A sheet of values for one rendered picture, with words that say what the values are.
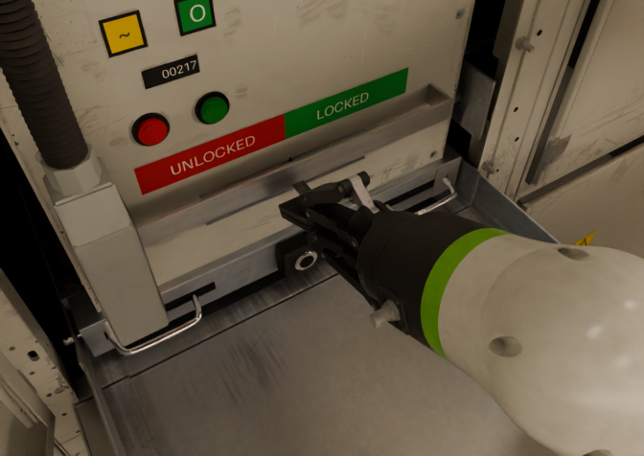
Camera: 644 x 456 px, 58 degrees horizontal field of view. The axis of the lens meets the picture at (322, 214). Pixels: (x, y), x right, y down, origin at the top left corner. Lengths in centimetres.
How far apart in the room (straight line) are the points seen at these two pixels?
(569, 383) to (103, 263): 34
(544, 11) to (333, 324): 44
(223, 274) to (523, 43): 44
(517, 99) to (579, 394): 55
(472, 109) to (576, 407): 53
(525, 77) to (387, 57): 20
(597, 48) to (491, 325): 56
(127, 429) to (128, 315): 20
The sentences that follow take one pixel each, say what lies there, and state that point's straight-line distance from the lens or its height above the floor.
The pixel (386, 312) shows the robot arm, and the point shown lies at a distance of 39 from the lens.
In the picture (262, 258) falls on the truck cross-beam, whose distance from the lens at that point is 73.
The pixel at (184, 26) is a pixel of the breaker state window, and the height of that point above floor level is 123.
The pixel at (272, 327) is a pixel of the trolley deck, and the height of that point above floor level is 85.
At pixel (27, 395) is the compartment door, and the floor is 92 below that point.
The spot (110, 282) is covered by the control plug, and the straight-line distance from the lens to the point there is 50.
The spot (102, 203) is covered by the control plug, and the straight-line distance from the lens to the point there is 45.
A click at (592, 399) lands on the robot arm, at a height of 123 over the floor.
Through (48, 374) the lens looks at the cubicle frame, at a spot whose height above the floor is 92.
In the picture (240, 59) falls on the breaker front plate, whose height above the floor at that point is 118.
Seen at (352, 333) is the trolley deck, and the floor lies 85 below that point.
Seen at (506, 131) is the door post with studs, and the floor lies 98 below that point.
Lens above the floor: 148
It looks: 48 degrees down
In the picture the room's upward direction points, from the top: straight up
